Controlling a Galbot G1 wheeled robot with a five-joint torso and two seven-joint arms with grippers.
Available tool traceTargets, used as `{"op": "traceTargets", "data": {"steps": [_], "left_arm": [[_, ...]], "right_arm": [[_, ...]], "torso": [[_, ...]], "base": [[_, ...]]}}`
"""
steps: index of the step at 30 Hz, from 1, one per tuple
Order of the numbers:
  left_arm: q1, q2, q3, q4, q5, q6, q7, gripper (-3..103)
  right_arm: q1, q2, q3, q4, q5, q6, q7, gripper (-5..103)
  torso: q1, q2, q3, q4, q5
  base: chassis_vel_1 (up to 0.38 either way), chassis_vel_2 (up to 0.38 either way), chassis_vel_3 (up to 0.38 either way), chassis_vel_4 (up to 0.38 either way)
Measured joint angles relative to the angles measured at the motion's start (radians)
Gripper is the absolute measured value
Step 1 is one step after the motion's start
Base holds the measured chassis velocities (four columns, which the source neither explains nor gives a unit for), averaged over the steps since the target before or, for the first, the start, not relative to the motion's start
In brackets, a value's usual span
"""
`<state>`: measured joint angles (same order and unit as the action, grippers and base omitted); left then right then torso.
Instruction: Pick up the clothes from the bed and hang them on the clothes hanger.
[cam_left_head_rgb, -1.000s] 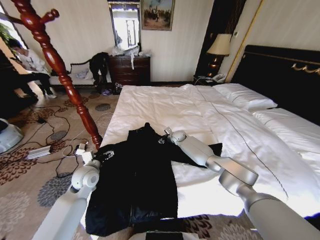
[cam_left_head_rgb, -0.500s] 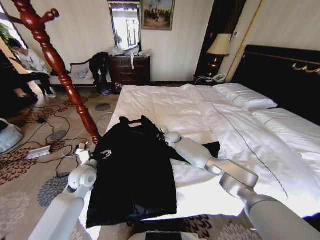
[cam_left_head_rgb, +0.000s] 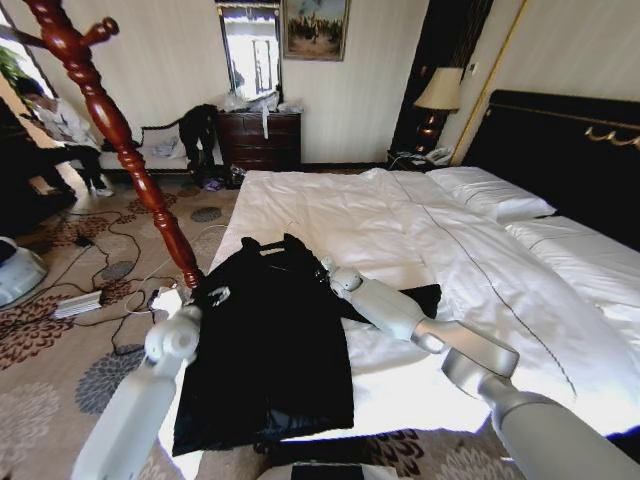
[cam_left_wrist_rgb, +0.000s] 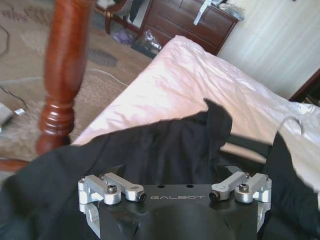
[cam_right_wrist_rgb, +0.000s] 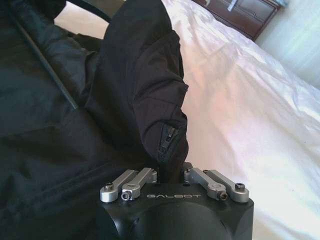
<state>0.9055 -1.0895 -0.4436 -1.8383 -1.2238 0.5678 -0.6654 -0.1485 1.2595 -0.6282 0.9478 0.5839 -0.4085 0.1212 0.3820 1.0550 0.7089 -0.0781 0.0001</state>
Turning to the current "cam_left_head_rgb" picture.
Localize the small clutter on carpet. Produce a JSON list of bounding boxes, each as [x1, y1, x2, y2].
[[201, 166, 247, 192]]

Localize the table lamp with cream shade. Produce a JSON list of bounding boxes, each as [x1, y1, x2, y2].
[[412, 66, 464, 152]]

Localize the silver power supply box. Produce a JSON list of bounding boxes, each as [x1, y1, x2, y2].
[[51, 289, 104, 321]]

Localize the white robot front shell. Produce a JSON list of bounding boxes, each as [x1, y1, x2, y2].
[[256, 461, 384, 480]]

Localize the dark nightstand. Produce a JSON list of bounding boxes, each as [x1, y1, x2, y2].
[[385, 148, 454, 174]]

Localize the black shirt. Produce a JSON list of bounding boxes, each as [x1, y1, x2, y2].
[[172, 233, 442, 457]]

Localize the white duvet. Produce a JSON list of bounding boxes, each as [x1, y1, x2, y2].
[[158, 168, 640, 437]]

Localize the white rounded machine base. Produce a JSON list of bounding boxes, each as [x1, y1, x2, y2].
[[0, 235, 49, 308]]

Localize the dark wooden dresser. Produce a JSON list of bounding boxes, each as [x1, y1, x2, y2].
[[217, 110, 304, 172]]

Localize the clear plastic bags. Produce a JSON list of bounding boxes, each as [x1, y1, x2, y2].
[[219, 91, 282, 116]]

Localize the black floor cable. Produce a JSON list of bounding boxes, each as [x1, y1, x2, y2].
[[29, 208, 154, 357]]

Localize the person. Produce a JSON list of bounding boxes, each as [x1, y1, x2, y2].
[[17, 76, 114, 198]]

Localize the framed painting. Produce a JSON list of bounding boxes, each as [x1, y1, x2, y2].
[[281, 0, 348, 63]]

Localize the red wooden coat rack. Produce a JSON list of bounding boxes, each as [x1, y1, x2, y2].
[[22, 0, 206, 292]]

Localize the white pillow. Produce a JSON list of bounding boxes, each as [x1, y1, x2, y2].
[[427, 166, 558, 224]]

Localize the wall mirror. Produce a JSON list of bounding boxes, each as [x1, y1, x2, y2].
[[215, 1, 285, 99]]

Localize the dark headboard with gold trim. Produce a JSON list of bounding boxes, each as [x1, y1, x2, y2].
[[462, 89, 640, 254]]

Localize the black garment on sofa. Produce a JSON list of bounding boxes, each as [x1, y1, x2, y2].
[[177, 103, 225, 175]]

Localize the white sofa with dark frame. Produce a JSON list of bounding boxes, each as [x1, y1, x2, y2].
[[97, 119, 225, 175]]

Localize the green plant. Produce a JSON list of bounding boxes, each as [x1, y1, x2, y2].
[[0, 44, 32, 82]]

